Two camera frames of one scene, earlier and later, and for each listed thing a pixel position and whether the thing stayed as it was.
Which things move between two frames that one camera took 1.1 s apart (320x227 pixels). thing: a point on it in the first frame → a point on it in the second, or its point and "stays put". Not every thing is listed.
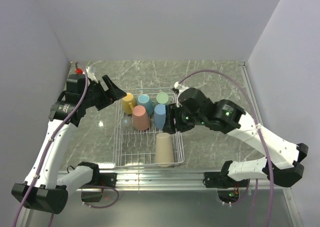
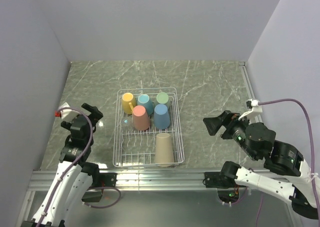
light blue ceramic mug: [145, 100] stays put
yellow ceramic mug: [128, 103] stays put
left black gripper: [115, 92] → [95, 114]
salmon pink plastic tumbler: [140, 118] stays put
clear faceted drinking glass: [126, 124] stays put
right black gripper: [173, 111] → [212, 123]
